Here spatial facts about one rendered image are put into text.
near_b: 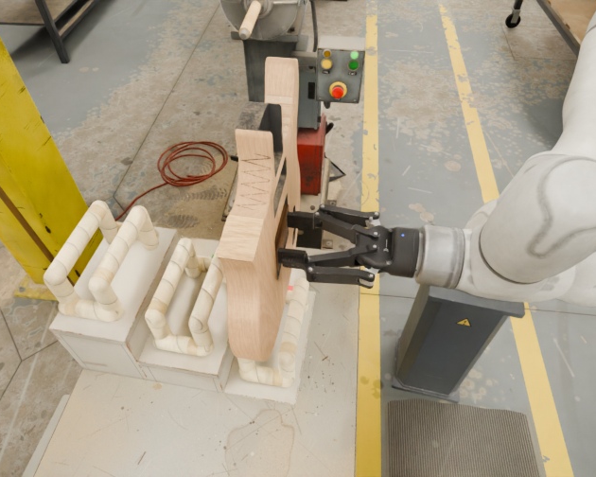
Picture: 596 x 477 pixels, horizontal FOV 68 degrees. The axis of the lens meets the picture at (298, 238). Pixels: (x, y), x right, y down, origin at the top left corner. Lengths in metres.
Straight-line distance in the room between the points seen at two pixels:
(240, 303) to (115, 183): 2.38
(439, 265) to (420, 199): 2.05
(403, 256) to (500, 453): 1.45
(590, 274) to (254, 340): 0.91
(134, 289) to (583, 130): 0.77
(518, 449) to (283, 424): 1.29
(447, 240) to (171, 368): 0.56
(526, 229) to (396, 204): 2.13
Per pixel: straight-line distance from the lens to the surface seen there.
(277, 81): 0.67
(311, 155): 2.00
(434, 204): 2.68
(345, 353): 0.98
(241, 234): 0.52
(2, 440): 2.21
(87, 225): 0.90
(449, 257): 0.65
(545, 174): 0.51
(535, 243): 0.52
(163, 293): 0.85
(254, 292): 0.56
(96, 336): 0.88
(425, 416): 1.97
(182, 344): 0.87
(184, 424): 0.95
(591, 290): 1.33
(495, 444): 2.02
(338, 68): 1.60
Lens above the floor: 1.81
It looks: 49 degrees down
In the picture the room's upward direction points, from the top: straight up
